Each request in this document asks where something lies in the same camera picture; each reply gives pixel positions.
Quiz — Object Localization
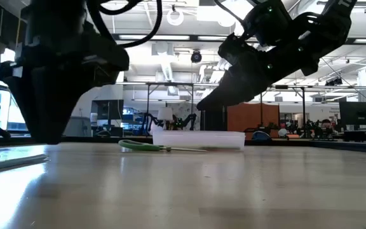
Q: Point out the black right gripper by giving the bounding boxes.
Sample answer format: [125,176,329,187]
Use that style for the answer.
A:
[196,31,318,111]

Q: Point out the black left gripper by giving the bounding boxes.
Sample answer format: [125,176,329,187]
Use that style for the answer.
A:
[0,29,130,144]

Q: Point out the clear box with pink lid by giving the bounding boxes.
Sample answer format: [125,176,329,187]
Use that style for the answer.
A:
[152,130,247,151]

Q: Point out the green-handled scissors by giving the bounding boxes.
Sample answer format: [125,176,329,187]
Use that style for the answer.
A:
[118,139,208,153]

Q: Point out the white lamp box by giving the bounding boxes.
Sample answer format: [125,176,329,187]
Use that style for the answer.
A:
[156,106,173,122]

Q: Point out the orange partition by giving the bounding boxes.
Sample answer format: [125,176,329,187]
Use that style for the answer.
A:
[227,103,281,139]

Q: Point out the black panel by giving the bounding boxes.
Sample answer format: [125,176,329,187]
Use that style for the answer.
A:
[201,109,227,132]

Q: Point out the black computer monitor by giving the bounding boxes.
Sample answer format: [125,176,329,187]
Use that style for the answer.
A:
[339,101,366,127]
[91,99,125,121]

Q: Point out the person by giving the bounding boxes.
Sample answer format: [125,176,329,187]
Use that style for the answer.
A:
[318,118,334,135]

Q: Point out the black ceiling camera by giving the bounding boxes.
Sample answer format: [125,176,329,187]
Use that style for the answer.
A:
[191,50,203,64]

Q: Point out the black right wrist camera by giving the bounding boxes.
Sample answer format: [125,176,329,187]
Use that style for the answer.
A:
[241,0,294,47]

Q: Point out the white ring light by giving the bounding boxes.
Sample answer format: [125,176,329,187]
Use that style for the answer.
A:
[166,9,185,27]

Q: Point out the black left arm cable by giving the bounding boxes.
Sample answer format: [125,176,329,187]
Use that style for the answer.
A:
[87,0,164,49]

